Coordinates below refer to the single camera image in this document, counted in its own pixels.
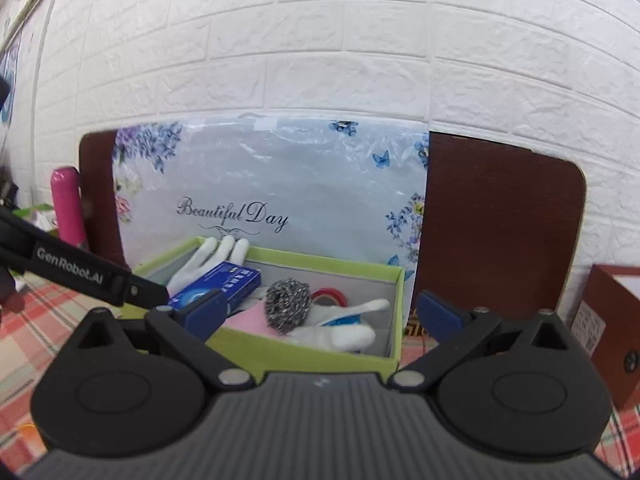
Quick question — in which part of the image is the green tray on nightstand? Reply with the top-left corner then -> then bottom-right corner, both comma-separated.
13,204 -> 58,236

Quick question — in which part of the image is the brown shoe box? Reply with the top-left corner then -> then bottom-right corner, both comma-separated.
570,264 -> 639,411

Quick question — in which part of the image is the floral plastic bedding bag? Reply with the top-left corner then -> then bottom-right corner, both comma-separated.
112,116 -> 430,287

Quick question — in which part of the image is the plaid bed sheet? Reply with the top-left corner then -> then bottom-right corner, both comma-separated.
1,275 -> 639,477

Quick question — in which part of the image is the steel wool scrubber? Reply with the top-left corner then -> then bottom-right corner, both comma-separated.
265,278 -> 311,334

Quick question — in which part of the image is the light green storage box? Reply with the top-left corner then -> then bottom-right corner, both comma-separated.
119,235 -> 407,386

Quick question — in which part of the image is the long dark blue box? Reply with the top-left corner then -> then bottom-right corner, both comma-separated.
169,261 -> 262,315

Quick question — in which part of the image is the pink thermos bottle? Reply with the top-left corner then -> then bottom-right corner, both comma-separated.
50,166 -> 88,249

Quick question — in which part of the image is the white pink glove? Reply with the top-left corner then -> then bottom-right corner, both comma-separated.
222,298 -> 390,352
167,235 -> 250,297

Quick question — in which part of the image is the red tape roll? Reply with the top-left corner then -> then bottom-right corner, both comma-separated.
311,287 -> 347,308

